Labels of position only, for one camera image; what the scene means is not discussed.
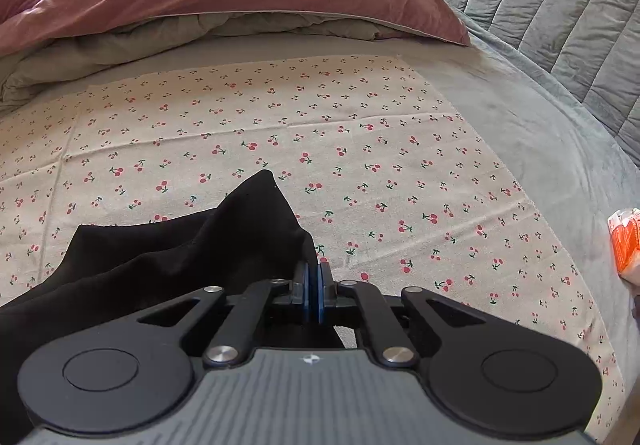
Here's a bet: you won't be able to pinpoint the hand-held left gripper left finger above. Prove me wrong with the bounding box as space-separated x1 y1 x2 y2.
137 261 317 370

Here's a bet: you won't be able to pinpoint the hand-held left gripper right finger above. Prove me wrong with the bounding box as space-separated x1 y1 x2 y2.
316 261 488 368

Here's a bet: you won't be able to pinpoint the black pants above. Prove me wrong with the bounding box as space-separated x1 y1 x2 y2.
0 169 361 445

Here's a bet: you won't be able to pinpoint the cherry print cloth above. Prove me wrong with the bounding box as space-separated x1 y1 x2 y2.
0 52 626 441

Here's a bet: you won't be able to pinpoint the grey-green quilt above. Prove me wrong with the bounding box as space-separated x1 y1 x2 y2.
0 11 431 106

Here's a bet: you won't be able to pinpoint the orange and white plastic bag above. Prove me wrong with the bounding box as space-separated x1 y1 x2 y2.
606 208 640 286

